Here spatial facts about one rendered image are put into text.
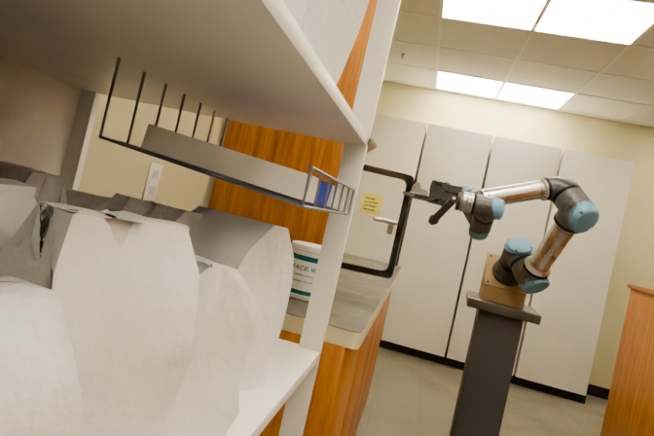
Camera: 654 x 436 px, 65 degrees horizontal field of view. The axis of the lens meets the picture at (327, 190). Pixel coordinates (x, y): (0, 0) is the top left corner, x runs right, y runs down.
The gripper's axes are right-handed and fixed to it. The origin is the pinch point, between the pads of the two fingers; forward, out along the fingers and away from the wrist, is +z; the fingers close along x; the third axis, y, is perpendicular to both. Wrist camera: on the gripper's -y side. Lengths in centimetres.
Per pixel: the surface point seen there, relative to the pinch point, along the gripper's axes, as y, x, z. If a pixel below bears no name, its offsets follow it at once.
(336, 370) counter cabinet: -47, 75, 3
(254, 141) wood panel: 6, 14, 57
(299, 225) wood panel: -19.7, 14.4, 33.5
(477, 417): -90, -58, -52
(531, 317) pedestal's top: -39, -51, -64
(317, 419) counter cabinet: -59, 75, 4
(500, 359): -61, -58, -56
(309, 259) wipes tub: -26, 56, 18
